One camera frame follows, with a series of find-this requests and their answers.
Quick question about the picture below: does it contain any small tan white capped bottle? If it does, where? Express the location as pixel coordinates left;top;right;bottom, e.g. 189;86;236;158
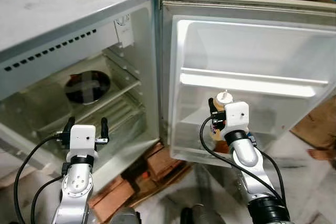
212;90;235;154

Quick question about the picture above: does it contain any ribbed clear fridge crisper cover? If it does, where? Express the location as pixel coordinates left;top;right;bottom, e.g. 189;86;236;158
79;98;150;154

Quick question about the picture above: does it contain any red brick fridge base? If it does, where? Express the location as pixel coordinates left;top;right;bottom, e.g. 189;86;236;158
88;141;194;223

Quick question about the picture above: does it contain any grey fridge body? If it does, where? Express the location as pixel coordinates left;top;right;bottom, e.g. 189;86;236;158
0;0;162;194

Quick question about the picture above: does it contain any dark round bowl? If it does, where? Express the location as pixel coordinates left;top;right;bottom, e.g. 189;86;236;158
65;70;112;104

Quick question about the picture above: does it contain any bare human foot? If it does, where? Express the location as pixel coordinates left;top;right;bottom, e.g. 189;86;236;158
307;148;336;162

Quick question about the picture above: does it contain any brown paper bag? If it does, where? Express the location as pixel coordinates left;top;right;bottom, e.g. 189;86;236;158
290;95;336;150

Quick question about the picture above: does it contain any grey robot left leg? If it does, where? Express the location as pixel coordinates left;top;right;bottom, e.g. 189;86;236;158
111;208;142;224

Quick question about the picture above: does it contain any grey robot leg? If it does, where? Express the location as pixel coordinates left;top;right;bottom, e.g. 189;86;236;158
111;208;142;224
180;205;227;224

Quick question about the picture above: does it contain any grey robot right leg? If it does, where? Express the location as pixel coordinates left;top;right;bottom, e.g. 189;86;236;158
180;205;227;224

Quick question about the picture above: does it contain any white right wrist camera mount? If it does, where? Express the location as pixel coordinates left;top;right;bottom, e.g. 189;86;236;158
224;101;250;133

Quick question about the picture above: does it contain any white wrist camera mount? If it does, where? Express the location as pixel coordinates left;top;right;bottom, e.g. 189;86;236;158
224;101;250;133
68;124;97;157

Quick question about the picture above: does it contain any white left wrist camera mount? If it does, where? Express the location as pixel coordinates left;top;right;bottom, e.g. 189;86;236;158
68;124;97;157

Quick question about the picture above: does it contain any long black left arm cable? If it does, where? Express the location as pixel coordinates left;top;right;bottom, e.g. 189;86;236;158
14;135;64;224

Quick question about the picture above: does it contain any short black left arm cable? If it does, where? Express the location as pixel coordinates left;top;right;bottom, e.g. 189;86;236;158
30;174;68;224

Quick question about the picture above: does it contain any short black arm cable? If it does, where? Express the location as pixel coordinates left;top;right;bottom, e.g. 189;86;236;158
256;146;287;204
30;174;68;224

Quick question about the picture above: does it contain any short black right arm cable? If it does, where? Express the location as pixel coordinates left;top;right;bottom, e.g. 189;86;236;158
256;146;287;204

